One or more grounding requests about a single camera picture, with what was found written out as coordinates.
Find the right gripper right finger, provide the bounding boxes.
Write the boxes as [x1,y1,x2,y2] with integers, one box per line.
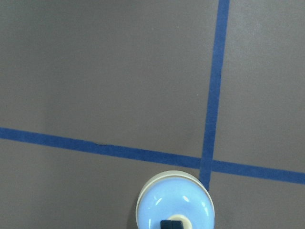
[172,220,183,229]

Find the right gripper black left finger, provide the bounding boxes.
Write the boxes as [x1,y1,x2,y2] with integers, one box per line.
[160,220,172,229]

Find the blue call bell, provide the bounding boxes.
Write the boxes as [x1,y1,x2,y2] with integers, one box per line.
[135,170,215,229]

